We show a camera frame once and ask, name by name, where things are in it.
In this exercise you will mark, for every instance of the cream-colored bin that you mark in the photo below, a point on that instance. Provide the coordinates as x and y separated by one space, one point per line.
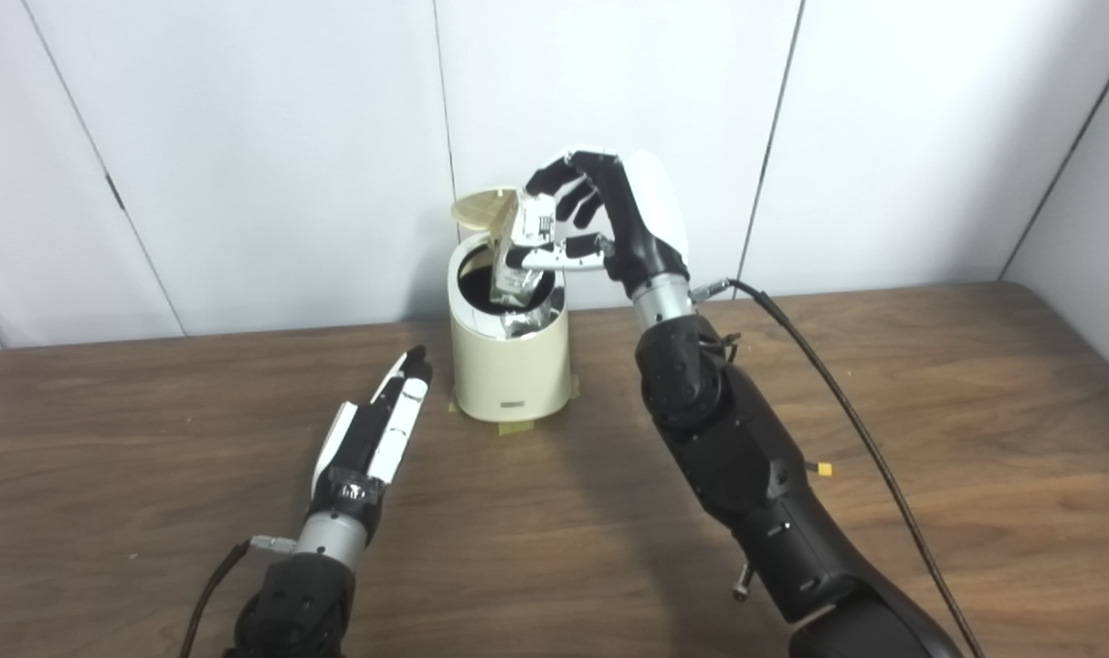
509 375

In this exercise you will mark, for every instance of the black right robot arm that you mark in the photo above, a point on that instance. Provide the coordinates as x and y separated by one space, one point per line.
746 466

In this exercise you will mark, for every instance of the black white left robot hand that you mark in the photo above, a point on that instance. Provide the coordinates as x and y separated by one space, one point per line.
358 448

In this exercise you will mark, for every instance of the white green milk carton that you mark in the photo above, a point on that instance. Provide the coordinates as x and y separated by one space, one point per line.
513 283

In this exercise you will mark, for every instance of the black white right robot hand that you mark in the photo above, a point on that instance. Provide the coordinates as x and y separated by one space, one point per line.
641 219

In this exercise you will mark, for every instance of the round cream bin lid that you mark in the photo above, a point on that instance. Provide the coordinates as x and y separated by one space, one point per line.
481 210

